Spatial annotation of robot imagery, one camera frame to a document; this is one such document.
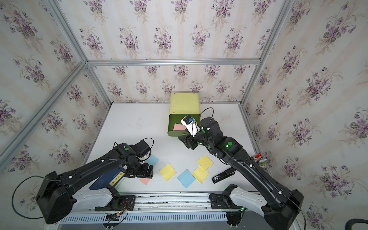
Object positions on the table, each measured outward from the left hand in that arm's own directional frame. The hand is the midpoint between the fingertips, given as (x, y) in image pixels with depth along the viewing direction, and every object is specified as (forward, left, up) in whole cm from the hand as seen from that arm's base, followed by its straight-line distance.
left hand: (147, 178), depth 75 cm
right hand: (+15, -20, +21) cm, 33 cm away
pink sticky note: (+27, -17, +8) cm, 33 cm away
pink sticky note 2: (+1, +3, -9) cm, 9 cm away
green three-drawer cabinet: (+41, -18, +14) cm, 47 cm away
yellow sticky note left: (+6, -10, -8) cm, 13 cm away
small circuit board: (-16, +17, -10) cm, 25 cm away
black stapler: (+3, -44, -1) cm, 44 cm away
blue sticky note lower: (+2, -21, -8) cm, 22 cm away
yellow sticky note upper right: (+12, -33, -7) cm, 36 cm away
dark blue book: (+1, +22, -6) cm, 23 cm away
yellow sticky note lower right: (+4, -29, -6) cm, 30 cm away
